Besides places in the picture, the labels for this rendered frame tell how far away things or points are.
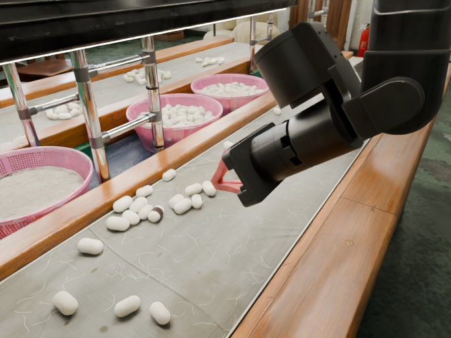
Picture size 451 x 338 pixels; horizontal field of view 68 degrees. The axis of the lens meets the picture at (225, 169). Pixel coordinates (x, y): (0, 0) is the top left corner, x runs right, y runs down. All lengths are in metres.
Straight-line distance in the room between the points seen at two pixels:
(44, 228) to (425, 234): 1.69
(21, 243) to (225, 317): 0.31
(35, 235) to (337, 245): 0.44
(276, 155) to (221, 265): 0.21
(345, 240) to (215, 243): 0.19
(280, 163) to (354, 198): 0.29
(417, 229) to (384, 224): 1.36
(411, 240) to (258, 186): 1.53
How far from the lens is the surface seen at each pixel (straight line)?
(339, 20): 5.46
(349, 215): 0.58
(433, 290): 1.66
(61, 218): 0.60
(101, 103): 1.15
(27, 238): 0.58
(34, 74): 2.84
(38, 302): 0.52
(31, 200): 0.72
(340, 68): 0.32
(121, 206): 0.61
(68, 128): 0.93
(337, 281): 0.47
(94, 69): 0.61
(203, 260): 0.51
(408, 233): 1.89
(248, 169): 0.36
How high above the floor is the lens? 1.11
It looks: 31 degrees down
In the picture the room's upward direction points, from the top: straight up
